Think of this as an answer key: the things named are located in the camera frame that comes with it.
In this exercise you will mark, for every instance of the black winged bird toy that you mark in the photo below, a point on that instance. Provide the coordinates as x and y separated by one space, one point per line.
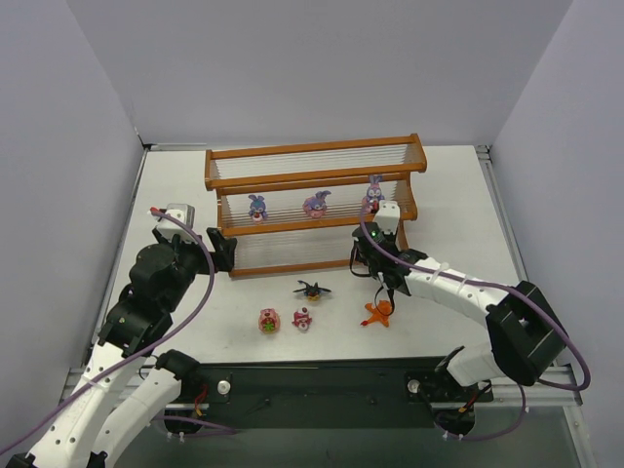
311 292

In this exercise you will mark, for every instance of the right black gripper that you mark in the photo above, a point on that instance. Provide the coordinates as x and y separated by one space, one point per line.
372 239

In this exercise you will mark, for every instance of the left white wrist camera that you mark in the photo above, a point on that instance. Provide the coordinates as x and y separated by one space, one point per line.
175 219

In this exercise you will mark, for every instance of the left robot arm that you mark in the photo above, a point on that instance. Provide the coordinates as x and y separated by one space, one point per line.
95 424

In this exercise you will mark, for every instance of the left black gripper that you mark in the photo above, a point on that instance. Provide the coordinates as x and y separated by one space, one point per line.
214 249

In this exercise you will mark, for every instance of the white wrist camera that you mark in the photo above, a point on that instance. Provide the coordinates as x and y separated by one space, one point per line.
388 217
175 219

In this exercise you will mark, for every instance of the purple bunny holding strawberry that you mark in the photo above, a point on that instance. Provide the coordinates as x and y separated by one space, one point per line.
257 210

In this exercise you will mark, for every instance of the pink bear cupcake toy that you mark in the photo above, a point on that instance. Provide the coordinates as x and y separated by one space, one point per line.
301 319

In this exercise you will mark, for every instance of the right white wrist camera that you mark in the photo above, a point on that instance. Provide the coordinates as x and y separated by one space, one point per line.
388 217

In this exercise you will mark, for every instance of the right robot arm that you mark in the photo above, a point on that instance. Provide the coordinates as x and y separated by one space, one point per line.
524 335

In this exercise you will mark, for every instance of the orange fish toy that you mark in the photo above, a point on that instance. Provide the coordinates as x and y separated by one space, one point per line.
379 313

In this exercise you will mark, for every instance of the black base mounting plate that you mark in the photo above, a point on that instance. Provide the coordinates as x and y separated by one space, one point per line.
388 393

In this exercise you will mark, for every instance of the pink bear holding strawberry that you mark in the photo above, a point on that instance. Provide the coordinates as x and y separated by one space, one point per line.
268 321

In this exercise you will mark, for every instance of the purple bunny donut toy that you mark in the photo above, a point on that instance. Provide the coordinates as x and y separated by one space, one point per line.
316 206

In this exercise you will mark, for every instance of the wooden three-tier shelf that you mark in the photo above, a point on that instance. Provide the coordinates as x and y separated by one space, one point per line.
293 207

